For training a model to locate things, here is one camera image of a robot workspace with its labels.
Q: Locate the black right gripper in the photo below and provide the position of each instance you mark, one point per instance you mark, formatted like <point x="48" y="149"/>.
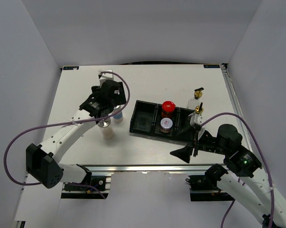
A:
<point x="188" y="134"/>

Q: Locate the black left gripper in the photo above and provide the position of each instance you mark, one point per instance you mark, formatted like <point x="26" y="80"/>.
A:
<point x="120" y="99"/>

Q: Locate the blue label salt shaker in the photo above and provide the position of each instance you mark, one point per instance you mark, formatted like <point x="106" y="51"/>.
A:
<point x="118" y="115"/>

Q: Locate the small red label jar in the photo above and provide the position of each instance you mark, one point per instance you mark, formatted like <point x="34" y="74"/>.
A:
<point x="166" y="125"/>

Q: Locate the white granule shaker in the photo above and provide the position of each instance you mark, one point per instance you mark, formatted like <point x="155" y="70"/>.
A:
<point x="106" y="128"/>

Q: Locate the clear glass oil bottle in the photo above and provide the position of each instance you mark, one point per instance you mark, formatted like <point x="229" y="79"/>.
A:
<point x="195" y="101"/>

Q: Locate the red lid sauce jar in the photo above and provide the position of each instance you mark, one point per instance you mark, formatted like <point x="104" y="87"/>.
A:
<point x="167" y="110"/>

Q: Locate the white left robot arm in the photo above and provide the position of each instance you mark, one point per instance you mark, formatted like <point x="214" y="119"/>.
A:
<point x="43" y="160"/>

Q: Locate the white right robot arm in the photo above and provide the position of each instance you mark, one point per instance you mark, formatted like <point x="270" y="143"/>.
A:
<point x="241" y="175"/>

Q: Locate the black logo sticker left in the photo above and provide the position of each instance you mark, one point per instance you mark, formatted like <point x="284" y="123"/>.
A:
<point x="70" y="68"/>

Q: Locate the black logo sticker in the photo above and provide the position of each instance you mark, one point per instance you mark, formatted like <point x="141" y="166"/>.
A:
<point x="211" y="66"/>
<point x="70" y="68"/>

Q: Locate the black three compartment tray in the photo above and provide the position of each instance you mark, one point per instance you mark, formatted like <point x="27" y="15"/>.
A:
<point x="146" y="119"/>

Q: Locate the black logo sticker right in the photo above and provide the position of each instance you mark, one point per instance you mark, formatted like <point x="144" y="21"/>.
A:
<point x="211" y="66"/>

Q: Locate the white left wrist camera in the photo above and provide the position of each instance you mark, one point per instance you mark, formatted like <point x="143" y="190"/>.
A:
<point x="105" y="76"/>

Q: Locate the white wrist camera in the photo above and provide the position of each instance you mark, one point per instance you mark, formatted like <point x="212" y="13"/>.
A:
<point x="105" y="76"/>
<point x="195" y="121"/>

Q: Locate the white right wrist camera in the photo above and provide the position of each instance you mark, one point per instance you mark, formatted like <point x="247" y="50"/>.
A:
<point x="195" y="121"/>

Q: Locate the right aluminium base mount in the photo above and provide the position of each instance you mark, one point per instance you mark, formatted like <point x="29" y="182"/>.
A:
<point x="201" y="190"/>

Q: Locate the aluminium base mount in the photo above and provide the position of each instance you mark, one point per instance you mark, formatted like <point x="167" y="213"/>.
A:
<point x="92" y="186"/>
<point x="201" y="190"/>

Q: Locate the left aluminium base mount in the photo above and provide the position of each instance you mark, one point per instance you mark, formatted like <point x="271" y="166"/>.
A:
<point x="92" y="186"/>

